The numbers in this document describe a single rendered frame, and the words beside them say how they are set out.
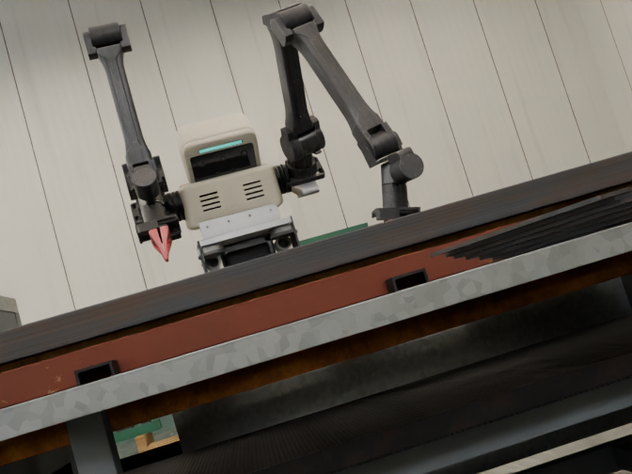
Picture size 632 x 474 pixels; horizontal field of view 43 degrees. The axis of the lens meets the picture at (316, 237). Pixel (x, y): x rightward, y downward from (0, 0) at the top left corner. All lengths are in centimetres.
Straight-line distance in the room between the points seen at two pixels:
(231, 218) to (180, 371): 141
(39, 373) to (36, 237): 1066
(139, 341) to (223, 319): 12
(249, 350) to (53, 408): 20
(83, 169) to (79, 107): 91
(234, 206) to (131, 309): 112
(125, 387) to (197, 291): 35
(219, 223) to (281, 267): 106
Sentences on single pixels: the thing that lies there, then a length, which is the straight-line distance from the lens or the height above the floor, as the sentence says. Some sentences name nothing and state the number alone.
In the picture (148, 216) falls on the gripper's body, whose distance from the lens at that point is 196.
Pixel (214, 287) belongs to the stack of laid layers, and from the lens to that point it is 116.
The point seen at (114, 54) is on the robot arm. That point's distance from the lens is 213.
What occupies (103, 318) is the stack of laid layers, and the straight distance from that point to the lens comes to 118.
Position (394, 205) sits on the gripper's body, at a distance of 181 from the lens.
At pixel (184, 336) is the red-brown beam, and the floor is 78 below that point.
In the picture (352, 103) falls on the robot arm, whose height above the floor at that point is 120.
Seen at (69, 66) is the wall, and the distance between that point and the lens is 1239.
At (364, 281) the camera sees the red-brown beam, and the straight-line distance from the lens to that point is 117.
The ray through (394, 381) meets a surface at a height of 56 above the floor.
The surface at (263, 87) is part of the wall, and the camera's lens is 1221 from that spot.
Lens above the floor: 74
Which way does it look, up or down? 6 degrees up
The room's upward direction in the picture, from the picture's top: 17 degrees counter-clockwise
